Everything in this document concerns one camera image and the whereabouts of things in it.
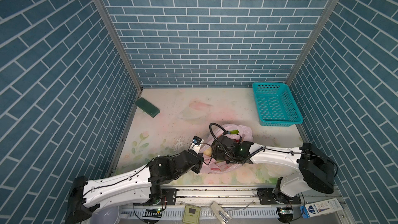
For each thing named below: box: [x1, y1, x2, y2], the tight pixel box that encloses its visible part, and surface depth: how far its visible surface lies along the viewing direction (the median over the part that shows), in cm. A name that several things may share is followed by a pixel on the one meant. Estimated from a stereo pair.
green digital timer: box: [182, 204, 202, 224], surface depth 69 cm
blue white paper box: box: [299, 197, 344, 219], surface depth 72 cm
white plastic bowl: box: [88, 205, 120, 224], surface depth 66 cm
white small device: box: [210, 201, 233, 224], surface depth 69 cm
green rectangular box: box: [134, 97, 161, 118], surface depth 110 cm
